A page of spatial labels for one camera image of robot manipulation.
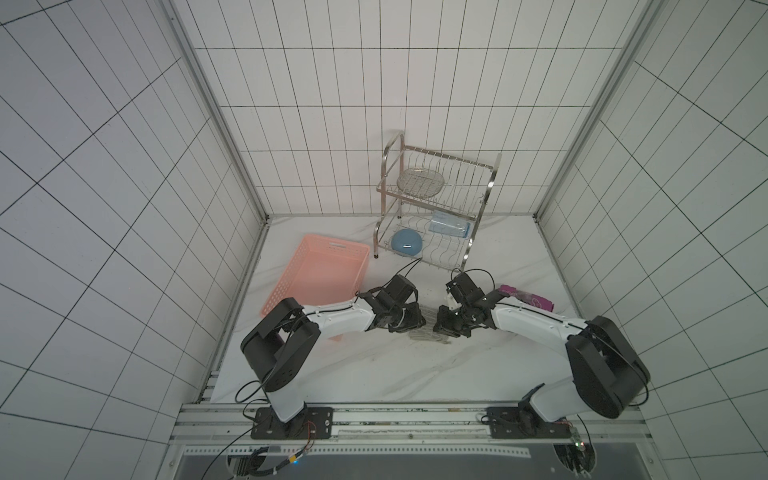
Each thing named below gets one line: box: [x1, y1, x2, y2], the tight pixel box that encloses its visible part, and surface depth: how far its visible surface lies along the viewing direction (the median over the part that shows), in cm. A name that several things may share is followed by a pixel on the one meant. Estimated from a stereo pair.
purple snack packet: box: [498, 285, 554, 312], surface depth 92 cm
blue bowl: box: [391, 228, 423, 256], surface depth 105 cm
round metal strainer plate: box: [396, 167, 445, 198], surface depth 94 cm
